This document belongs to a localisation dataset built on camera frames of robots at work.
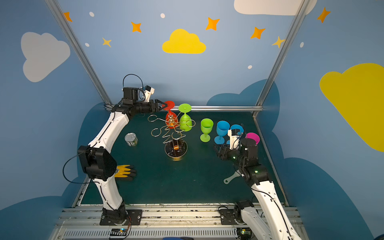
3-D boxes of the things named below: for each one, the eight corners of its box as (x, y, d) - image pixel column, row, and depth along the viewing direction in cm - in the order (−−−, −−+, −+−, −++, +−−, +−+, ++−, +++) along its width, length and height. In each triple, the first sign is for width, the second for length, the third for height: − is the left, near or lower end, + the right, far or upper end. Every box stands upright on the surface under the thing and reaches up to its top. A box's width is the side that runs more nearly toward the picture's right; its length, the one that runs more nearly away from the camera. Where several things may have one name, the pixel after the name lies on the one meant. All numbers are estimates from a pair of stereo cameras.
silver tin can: (126, 147, 104) (123, 141, 98) (129, 138, 109) (126, 132, 103) (137, 147, 104) (134, 141, 98) (139, 138, 109) (136, 132, 103)
